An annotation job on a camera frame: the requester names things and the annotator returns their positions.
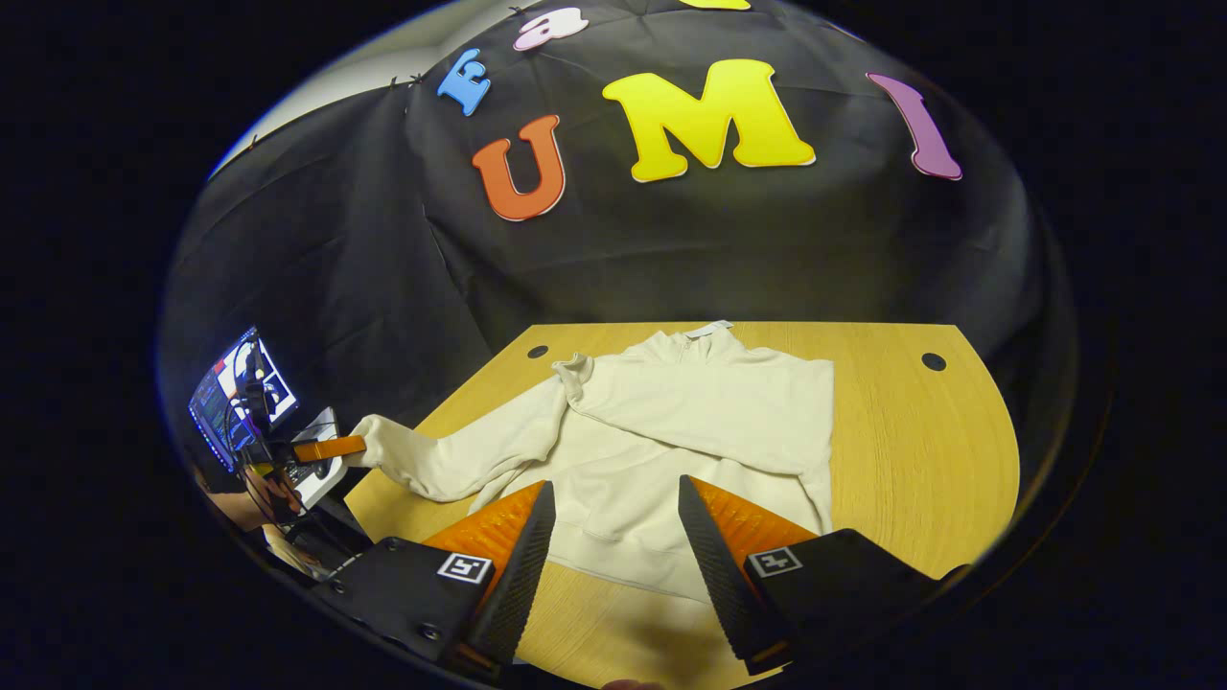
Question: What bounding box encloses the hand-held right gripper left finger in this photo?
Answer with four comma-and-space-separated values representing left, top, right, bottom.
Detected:
310, 479, 558, 672

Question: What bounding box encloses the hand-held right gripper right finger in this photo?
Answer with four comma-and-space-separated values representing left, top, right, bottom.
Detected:
677, 474, 948, 678

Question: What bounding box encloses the cream sweatshirt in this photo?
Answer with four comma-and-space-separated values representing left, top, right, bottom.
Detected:
345, 321, 835, 605

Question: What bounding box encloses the white device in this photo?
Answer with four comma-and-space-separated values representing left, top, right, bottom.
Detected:
288, 407, 351, 511

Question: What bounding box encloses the computer monitor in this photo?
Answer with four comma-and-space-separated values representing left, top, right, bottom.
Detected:
187, 326, 300, 472

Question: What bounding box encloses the black backdrop cloth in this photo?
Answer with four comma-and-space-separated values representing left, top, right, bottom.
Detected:
158, 0, 1065, 499

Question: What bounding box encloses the row of black cloth clips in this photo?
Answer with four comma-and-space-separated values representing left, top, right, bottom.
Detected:
244, 5, 528, 150

